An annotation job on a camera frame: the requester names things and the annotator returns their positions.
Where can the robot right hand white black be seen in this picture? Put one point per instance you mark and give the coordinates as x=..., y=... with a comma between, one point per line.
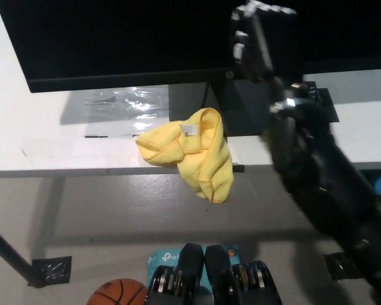
x=254, y=47

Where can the yellow microfiber cloth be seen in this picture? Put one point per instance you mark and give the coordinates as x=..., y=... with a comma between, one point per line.
x=206, y=159

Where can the black HP computer monitor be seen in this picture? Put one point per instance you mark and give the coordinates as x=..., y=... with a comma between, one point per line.
x=114, y=38

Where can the white desk leg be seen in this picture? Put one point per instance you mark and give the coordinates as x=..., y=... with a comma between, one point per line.
x=47, y=216

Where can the small black tape piece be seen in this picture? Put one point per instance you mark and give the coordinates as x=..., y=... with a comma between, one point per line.
x=239, y=168

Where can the clear plastic sheet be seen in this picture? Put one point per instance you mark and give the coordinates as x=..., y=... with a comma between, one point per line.
x=120, y=108

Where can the black flat object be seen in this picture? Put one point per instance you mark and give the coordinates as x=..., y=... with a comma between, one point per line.
x=368, y=176

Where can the thin black tape strip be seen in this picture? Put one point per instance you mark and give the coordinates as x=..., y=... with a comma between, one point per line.
x=96, y=137

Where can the teal tp-link box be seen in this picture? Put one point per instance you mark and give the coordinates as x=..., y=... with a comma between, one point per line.
x=163, y=255

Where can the black floor tape patch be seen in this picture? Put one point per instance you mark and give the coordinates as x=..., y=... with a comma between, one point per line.
x=55, y=269
x=338, y=267

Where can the orange basketball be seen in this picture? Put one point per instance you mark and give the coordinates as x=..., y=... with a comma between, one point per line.
x=117, y=294

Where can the black metal pole leg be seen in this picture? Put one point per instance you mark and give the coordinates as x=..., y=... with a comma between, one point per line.
x=9, y=251

